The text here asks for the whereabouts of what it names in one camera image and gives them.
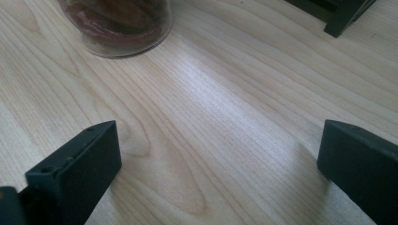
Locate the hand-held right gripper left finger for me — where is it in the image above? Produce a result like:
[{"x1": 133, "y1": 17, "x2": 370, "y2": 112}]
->
[{"x1": 25, "y1": 120, "x2": 123, "y2": 225}]

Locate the glass jar with dark contents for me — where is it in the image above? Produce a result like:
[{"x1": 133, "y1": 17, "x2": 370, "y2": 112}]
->
[{"x1": 55, "y1": 0, "x2": 174, "y2": 59}]

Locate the black metal shelf rack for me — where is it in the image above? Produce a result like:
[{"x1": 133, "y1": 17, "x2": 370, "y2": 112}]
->
[{"x1": 283, "y1": 0, "x2": 378, "y2": 39}]

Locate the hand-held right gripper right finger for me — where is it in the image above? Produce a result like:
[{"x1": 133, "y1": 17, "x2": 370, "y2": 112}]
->
[{"x1": 316, "y1": 119, "x2": 398, "y2": 225}]

